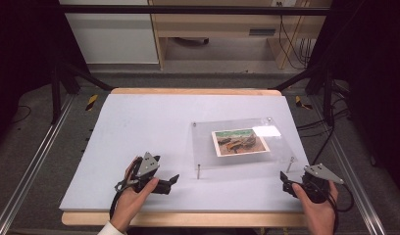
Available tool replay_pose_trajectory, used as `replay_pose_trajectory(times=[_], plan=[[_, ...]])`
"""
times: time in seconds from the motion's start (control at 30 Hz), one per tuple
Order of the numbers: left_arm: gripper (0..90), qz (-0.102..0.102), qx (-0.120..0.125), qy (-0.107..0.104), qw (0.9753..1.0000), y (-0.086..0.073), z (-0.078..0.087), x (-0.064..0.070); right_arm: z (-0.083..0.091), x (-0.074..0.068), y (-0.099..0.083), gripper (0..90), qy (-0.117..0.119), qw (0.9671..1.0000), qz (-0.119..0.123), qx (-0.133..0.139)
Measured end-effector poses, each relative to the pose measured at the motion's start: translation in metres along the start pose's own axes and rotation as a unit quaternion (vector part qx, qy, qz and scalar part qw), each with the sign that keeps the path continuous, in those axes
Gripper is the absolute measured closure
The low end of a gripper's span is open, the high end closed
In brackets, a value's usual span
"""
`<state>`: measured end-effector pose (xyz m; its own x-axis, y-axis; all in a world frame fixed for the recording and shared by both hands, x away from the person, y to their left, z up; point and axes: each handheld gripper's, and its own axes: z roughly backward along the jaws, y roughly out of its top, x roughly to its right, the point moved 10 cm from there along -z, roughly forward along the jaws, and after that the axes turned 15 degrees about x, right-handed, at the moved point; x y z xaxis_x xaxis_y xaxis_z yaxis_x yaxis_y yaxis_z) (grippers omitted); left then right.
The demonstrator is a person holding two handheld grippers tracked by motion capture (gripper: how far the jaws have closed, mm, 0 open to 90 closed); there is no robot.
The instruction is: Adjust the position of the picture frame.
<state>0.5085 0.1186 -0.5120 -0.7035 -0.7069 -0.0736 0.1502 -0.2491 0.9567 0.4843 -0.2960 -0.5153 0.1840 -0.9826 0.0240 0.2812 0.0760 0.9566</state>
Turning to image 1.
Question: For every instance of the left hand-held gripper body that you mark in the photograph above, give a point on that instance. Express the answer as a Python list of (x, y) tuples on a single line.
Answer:
[(148, 166)]

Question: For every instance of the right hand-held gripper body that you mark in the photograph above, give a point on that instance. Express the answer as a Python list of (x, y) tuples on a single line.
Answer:
[(319, 176)]

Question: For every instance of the clear acrylic photo frame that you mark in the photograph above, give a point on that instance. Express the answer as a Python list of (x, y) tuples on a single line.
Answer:
[(204, 147)]

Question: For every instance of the person's right hand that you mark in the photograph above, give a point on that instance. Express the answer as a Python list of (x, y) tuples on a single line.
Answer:
[(319, 217)]

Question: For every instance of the person's left hand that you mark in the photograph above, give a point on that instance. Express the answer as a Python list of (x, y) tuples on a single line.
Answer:
[(131, 205)]

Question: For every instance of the wooden table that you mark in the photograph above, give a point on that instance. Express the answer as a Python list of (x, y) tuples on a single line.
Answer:
[(188, 219)]

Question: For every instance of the painted landscape picture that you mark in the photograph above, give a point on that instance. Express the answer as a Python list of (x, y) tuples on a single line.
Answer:
[(240, 143)]

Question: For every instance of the yellow black floor tape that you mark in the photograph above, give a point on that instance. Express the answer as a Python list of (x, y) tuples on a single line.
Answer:
[(91, 102), (301, 103)]

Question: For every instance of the black metal stand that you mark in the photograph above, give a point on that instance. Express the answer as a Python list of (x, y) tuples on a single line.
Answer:
[(327, 94), (57, 84)]

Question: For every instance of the dark curtain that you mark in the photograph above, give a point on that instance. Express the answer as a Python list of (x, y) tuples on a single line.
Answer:
[(374, 65), (21, 49)]

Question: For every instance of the white cabinet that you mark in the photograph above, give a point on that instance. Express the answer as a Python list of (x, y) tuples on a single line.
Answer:
[(113, 36)]

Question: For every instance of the wooden desk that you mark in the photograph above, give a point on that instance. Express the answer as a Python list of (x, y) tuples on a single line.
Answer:
[(221, 23)]

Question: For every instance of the aluminium floor rail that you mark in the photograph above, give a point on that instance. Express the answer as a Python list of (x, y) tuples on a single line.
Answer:
[(31, 163), (351, 169)]

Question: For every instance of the black horizontal frame bar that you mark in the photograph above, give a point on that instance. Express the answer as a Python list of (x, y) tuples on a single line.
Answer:
[(188, 9)]

